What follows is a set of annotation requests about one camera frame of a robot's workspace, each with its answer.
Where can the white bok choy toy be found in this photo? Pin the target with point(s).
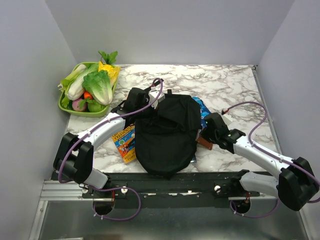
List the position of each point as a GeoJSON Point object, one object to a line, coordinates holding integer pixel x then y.
{"type": "Point", "coordinates": [71, 85]}

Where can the green plastic basket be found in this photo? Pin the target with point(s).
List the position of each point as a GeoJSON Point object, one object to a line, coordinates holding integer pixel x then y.
{"type": "Point", "coordinates": [65, 104]}

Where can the orange carrot toy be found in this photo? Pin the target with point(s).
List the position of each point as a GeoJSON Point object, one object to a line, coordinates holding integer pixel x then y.
{"type": "Point", "coordinates": [87, 96]}

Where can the brown leather wallet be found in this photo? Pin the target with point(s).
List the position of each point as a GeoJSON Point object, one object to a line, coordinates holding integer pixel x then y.
{"type": "Point", "coordinates": [207, 144]}

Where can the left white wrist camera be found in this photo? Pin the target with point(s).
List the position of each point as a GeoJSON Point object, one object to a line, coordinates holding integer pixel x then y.
{"type": "Point", "coordinates": [155, 97]}

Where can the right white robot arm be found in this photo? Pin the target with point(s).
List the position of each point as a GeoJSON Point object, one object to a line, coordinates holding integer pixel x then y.
{"type": "Point", "coordinates": [290, 180]}

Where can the green lettuce toy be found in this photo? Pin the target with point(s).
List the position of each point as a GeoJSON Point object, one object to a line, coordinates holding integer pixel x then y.
{"type": "Point", "coordinates": [98, 85]}

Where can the orange treehouse book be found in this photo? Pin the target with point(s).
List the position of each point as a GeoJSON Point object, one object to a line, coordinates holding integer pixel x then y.
{"type": "Point", "coordinates": [125, 143]}

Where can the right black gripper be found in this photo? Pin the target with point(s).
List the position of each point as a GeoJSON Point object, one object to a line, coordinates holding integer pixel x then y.
{"type": "Point", "coordinates": [204, 134]}

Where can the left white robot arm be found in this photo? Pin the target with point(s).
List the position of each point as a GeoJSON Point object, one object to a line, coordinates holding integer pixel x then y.
{"type": "Point", "coordinates": [74, 158]}

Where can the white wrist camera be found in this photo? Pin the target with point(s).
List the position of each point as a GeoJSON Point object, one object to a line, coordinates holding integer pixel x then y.
{"type": "Point", "coordinates": [226, 117]}
{"type": "Point", "coordinates": [155, 97]}

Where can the pink radish toy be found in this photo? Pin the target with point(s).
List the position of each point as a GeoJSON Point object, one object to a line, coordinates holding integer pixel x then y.
{"type": "Point", "coordinates": [79, 105]}

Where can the blue patterned pencil case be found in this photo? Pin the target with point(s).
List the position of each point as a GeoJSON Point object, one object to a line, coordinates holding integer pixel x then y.
{"type": "Point", "coordinates": [204, 111]}

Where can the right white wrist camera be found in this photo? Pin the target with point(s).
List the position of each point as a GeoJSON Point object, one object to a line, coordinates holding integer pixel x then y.
{"type": "Point", "coordinates": [226, 117]}

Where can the green round vegetable toy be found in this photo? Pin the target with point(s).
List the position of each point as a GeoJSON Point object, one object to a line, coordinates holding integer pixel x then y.
{"type": "Point", "coordinates": [93, 106]}

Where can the aluminium rail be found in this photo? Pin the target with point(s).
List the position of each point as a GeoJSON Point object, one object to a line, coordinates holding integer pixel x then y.
{"type": "Point", "coordinates": [54, 191]}

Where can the yellow leafy vegetable toy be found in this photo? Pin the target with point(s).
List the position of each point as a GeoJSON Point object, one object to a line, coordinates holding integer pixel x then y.
{"type": "Point", "coordinates": [113, 71]}

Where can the black student backpack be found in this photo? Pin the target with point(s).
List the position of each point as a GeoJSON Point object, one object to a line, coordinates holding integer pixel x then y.
{"type": "Point", "coordinates": [165, 142]}

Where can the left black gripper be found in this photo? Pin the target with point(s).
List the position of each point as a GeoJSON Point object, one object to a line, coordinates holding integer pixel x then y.
{"type": "Point", "coordinates": [146, 102]}

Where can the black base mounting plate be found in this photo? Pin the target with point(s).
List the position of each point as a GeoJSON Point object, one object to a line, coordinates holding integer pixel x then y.
{"type": "Point", "coordinates": [183, 190]}

